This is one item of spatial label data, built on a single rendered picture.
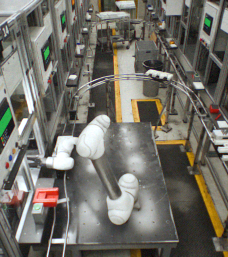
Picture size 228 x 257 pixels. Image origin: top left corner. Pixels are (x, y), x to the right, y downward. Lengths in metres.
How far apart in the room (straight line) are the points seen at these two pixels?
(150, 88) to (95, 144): 3.43
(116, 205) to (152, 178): 0.64
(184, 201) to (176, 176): 0.38
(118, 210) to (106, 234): 0.25
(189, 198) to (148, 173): 0.90
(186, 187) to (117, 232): 1.47
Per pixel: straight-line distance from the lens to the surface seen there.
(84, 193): 2.27
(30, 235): 1.85
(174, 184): 3.27
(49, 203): 1.91
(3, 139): 1.45
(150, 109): 4.57
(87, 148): 1.50
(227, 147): 2.56
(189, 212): 3.06
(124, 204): 1.86
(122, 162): 2.51
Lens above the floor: 2.41
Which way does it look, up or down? 36 degrees down
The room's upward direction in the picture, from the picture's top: 1 degrees counter-clockwise
